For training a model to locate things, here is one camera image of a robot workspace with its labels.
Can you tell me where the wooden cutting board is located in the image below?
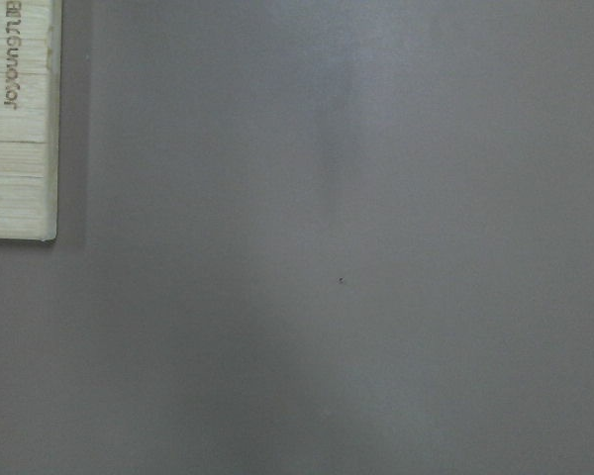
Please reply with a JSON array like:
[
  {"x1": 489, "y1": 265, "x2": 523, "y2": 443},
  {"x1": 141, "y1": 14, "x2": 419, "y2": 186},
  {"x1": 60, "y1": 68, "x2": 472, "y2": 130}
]
[{"x1": 0, "y1": 0, "x2": 62, "y2": 241}]

